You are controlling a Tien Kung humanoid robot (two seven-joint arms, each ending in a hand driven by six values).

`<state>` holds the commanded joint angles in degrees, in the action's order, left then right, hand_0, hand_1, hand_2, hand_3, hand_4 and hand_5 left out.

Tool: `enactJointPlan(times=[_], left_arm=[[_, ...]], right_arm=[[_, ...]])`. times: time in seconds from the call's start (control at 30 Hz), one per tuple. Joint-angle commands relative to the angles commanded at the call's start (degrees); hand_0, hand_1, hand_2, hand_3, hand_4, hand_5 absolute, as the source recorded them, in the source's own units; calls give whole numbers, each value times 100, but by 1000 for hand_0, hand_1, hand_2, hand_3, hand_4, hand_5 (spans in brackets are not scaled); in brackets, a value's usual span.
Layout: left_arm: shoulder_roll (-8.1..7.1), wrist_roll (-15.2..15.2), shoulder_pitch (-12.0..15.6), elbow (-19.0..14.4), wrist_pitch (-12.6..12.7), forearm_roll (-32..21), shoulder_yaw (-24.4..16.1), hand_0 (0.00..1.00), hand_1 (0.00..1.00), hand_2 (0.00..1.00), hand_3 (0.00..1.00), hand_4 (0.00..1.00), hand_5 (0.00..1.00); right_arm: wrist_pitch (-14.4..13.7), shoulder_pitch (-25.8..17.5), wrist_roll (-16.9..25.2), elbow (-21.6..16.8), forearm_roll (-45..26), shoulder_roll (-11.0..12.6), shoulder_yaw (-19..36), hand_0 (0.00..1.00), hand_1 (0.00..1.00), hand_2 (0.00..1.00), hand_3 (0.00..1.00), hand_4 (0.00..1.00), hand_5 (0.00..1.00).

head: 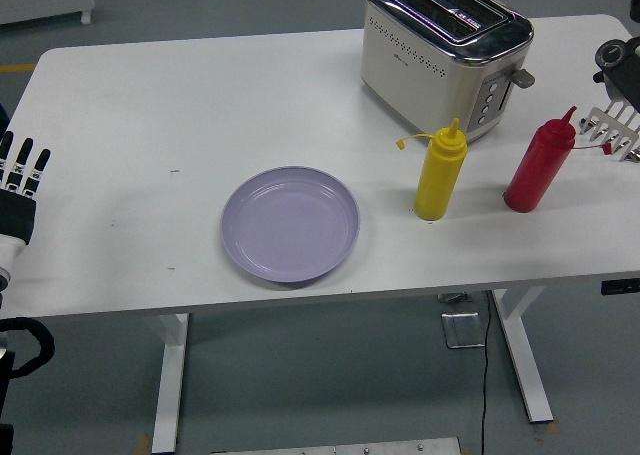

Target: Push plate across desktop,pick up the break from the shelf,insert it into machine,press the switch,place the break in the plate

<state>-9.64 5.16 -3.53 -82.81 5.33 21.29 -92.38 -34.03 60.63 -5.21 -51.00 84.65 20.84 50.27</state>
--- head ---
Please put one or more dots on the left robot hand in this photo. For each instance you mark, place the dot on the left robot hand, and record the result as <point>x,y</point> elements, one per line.
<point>17,215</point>

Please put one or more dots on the purple round plate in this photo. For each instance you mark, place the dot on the purple round plate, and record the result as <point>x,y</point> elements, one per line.
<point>290,225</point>

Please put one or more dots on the cream and chrome toaster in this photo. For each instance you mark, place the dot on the cream and chrome toaster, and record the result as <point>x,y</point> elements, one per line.
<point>415,75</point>

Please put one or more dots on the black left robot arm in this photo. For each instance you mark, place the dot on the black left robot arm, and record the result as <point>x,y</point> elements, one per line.
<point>45,345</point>

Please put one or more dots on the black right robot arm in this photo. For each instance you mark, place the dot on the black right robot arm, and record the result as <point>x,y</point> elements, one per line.
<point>612,55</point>

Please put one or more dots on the long metal floor plate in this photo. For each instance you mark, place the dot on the long metal floor plate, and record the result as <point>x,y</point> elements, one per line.
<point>335,446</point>

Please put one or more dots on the square metal floor plate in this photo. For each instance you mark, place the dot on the square metal floor plate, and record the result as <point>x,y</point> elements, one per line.
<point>462,331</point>

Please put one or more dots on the white table leg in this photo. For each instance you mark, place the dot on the white table leg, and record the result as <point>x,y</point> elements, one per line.
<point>170,375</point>
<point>525,365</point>

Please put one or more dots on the yellow squeeze bottle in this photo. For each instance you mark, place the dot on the yellow squeeze bottle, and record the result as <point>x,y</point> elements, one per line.
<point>440,175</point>

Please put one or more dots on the red squeeze bottle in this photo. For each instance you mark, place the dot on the red squeeze bottle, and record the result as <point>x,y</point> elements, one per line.
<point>535,175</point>

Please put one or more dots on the silver toast rack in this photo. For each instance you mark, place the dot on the silver toast rack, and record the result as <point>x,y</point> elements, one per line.
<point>617,135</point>

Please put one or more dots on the black table control panel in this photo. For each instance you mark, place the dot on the black table control panel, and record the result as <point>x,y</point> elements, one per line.
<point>620,287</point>

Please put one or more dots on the small grey floor bracket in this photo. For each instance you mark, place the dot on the small grey floor bracket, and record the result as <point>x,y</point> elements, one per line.
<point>455,298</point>

